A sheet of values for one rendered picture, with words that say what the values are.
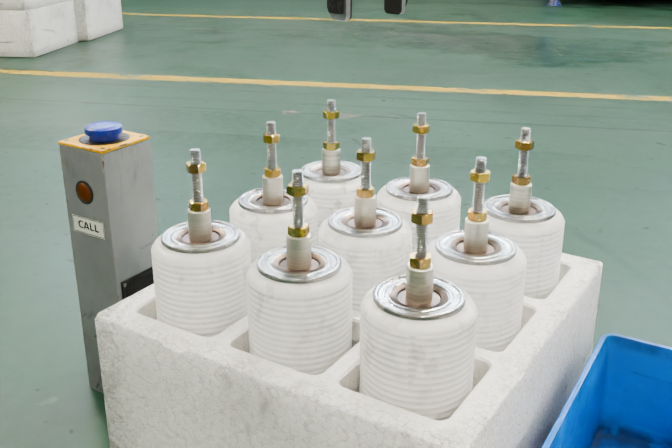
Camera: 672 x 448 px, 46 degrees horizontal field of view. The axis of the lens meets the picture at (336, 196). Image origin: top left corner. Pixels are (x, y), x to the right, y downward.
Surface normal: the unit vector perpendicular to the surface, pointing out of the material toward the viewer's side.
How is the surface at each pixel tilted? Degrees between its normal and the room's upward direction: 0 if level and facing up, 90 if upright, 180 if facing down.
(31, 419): 0
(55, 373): 0
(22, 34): 90
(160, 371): 90
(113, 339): 90
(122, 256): 90
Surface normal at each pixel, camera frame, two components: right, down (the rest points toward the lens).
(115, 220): 0.85, 0.18
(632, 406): -0.51, 0.26
